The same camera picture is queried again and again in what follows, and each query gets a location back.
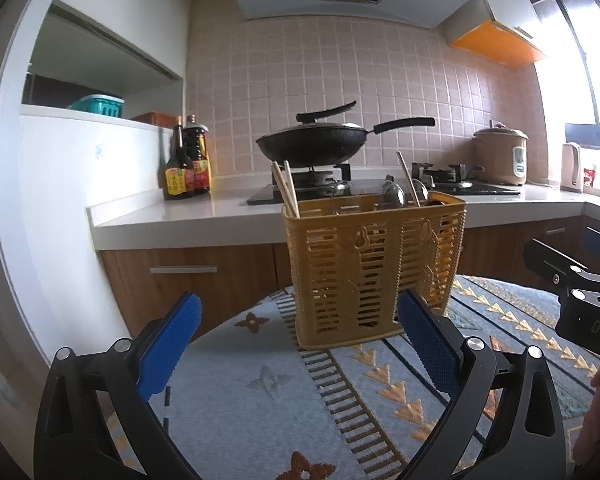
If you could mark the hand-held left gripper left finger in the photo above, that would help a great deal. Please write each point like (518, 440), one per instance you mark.
(172, 340)

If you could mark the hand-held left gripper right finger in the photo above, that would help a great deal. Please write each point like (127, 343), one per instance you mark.
(430, 345)

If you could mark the yellow plastic utensil basket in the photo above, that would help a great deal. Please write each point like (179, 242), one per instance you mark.
(370, 270)

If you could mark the small red container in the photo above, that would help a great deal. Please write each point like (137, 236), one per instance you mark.
(590, 176)

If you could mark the white electric kettle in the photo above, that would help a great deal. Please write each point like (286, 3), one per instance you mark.
(571, 167)

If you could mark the black glass gas stove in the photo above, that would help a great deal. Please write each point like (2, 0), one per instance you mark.
(480, 187)

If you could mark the patterned blue-grey tablecloth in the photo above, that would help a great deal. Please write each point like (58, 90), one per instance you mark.
(260, 400)

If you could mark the beige rice cooker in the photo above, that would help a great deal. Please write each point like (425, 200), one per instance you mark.
(500, 157)

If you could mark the dark framed window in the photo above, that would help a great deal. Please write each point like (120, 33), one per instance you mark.
(592, 132)

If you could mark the small dark sauce bottle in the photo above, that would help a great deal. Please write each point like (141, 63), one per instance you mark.
(177, 175)

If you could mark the large dark sauce bottle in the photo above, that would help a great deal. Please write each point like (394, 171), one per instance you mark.
(201, 165)

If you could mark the brown box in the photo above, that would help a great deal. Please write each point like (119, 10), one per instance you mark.
(155, 118)

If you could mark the black wok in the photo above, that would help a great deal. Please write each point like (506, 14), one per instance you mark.
(315, 147)

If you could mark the teal plastic basket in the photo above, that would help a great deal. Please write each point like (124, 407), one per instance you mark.
(97, 106)

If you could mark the glass wok lid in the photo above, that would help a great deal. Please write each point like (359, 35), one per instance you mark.
(325, 120)

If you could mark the orange wall cabinet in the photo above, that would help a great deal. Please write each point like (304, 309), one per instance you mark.
(495, 42)

